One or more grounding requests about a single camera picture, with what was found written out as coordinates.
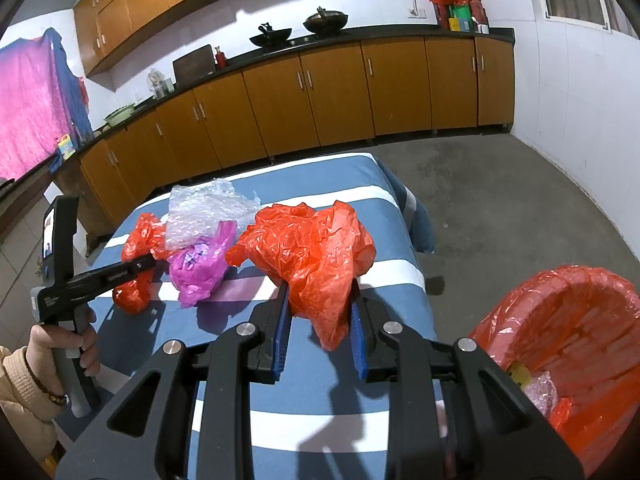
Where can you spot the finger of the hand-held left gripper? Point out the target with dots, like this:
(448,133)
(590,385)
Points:
(135,267)

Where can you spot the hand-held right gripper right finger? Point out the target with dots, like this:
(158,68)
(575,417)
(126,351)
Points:
(361,355)

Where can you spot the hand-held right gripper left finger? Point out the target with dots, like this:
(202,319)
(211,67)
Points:
(279,350)

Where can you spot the small red plastic bag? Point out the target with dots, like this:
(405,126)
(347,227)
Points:
(142,235)

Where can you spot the large red plastic bag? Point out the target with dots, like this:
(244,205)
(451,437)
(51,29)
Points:
(310,255)

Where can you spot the large clear bubble wrap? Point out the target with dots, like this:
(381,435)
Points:
(540,392)

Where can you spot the red lined waste basket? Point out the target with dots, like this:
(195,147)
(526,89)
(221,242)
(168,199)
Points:
(600,340)

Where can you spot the person's left forearm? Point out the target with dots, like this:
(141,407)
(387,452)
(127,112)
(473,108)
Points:
(20,400)

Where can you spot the person's left hand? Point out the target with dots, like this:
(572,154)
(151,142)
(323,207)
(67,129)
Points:
(47,340)

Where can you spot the purple plastic bag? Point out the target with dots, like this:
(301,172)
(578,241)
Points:
(200,270)

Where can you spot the small clear bubble wrap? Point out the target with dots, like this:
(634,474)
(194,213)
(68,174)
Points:
(200,205)

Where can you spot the yellow toy box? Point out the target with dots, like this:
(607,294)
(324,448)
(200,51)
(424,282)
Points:
(66,146)

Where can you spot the green basin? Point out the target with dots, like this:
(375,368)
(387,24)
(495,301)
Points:
(120,116)

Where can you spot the blue white striped tablecloth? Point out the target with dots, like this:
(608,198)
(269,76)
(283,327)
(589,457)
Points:
(325,195)

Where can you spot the glass jar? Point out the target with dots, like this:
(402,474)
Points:
(160,85)

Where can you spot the pink blue blanket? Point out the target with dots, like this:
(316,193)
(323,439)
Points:
(35,105)

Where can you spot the brown cutting board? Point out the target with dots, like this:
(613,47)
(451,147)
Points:
(194,65)

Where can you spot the red bottle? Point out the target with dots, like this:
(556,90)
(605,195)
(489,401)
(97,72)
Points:
(220,59)

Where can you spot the wooden base cabinets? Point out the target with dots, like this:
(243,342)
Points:
(340,95)

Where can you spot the open black wok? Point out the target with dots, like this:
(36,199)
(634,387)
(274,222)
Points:
(270,39)

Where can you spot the lidded black wok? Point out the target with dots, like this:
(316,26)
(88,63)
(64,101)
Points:
(325,22)

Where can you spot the black countertop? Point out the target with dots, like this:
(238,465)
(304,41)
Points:
(400,32)

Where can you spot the white cup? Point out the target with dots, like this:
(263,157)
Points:
(482,28)

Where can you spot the red bag with boxes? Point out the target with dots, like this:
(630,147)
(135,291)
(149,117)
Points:
(452,0)

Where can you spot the long wooden wall cabinets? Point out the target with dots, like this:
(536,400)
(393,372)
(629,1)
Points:
(145,5)

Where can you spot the wall socket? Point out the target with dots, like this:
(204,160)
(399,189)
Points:
(417,12)

